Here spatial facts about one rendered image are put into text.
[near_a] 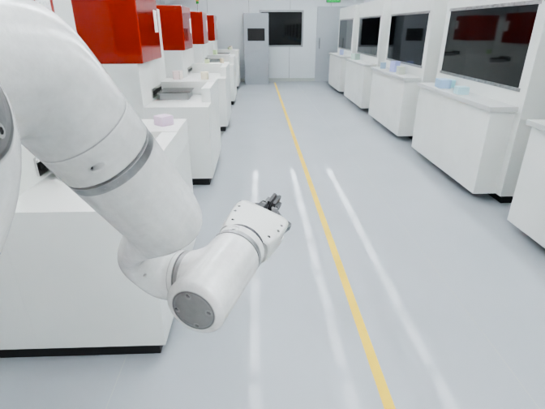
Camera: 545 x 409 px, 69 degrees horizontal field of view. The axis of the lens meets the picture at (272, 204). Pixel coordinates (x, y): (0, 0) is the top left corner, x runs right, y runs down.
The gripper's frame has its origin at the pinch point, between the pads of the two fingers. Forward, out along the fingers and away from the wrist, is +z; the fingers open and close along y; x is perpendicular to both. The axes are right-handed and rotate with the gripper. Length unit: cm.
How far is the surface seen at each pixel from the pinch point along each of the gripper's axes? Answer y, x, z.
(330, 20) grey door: -218, -92, 1208
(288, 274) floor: 3, -135, 143
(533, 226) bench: 152, -72, 240
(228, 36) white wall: -473, -220, 1099
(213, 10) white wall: -530, -165, 1088
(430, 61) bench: 49, -25, 533
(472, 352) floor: 107, -98, 107
